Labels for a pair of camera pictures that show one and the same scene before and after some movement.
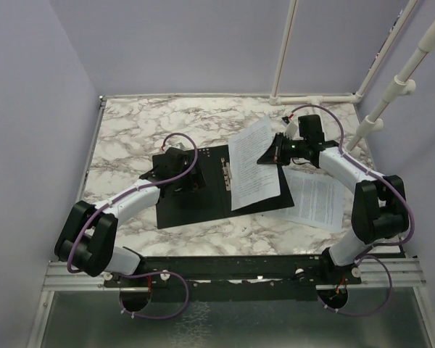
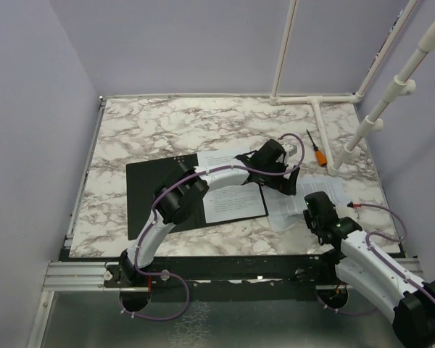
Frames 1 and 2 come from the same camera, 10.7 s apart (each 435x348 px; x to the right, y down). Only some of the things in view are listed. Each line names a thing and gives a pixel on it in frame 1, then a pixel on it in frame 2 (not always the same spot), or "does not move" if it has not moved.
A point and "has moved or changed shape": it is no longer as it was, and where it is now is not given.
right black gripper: x=275 y=153 to x=309 y=220
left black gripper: x=196 y=181 to x=285 y=185
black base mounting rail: x=238 y=280 does not move
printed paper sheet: x=251 y=182 has moved or changed shape
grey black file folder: x=213 y=202 to x=143 y=178
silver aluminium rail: x=59 y=278 does not move
